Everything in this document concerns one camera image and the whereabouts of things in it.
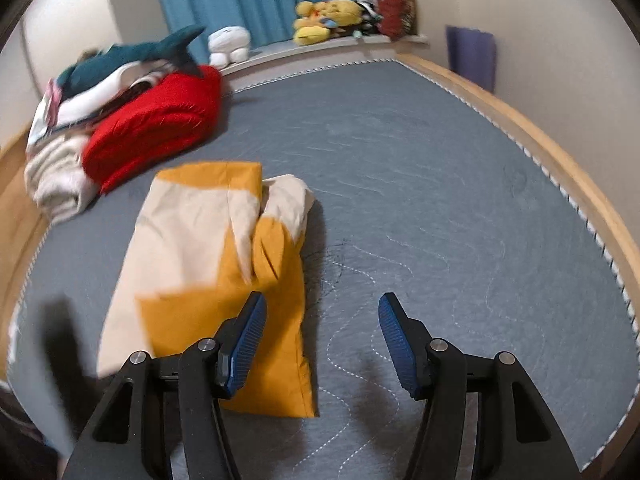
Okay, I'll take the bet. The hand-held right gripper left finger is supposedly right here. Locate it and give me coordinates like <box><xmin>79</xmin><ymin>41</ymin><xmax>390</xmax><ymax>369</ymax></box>
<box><xmin>62</xmin><ymin>291</ymin><xmax>268</xmax><ymax>480</ymax></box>

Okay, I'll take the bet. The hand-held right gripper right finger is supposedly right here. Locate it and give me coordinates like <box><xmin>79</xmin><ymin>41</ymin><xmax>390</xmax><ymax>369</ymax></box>
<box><xmin>377</xmin><ymin>292</ymin><xmax>581</xmax><ymax>480</ymax></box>

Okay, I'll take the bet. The cream and yellow jacket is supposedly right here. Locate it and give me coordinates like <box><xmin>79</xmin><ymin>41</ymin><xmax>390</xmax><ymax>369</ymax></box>
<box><xmin>96</xmin><ymin>161</ymin><xmax>318</xmax><ymax>418</ymax></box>

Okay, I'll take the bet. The folded clothes pile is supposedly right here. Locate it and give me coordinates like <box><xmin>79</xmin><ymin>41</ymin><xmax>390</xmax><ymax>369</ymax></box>
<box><xmin>27</xmin><ymin>60</ymin><xmax>171</xmax><ymax>146</ymax></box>

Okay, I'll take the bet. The white folded blanket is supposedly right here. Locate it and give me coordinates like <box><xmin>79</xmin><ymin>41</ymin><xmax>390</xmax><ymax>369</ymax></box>
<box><xmin>24</xmin><ymin>135</ymin><xmax>98</xmax><ymax>226</ymax></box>

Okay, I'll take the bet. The grey quilted mattress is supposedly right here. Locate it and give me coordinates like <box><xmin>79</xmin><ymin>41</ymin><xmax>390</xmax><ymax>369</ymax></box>
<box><xmin>7</xmin><ymin>57</ymin><xmax>640</xmax><ymax>480</ymax></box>

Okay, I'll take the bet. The red folded blanket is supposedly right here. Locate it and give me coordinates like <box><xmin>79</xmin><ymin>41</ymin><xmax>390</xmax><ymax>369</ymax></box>
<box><xmin>82</xmin><ymin>65</ymin><xmax>223</xmax><ymax>196</ymax></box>

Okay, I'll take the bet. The teal shark plush toy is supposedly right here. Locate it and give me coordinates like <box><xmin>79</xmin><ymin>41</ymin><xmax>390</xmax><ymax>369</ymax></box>
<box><xmin>55</xmin><ymin>25</ymin><xmax>207</xmax><ymax>98</ymax></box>

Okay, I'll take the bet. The purple folded mat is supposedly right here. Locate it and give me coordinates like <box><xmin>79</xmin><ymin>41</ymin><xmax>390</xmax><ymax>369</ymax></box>
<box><xmin>445</xmin><ymin>25</ymin><xmax>496</xmax><ymax>93</ymax></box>

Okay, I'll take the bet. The yellow plush toy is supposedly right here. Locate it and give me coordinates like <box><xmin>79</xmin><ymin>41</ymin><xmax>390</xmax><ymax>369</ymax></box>
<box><xmin>295</xmin><ymin>1</ymin><xmax>326</xmax><ymax>23</ymax></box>
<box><xmin>322</xmin><ymin>0</ymin><xmax>363</xmax><ymax>28</ymax></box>
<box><xmin>292</xmin><ymin>24</ymin><xmax>332</xmax><ymax>47</ymax></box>

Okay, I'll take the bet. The black and white plush toy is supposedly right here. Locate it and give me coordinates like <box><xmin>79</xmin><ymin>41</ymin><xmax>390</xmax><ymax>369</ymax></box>
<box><xmin>354</xmin><ymin>0</ymin><xmax>386</xmax><ymax>36</ymax></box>

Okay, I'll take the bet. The wooden bed frame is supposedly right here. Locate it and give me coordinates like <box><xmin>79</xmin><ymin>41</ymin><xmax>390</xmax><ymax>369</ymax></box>
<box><xmin>0</xmin><ymin>52</ymin><xmax>640</xmax><ymax>376</ymax></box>

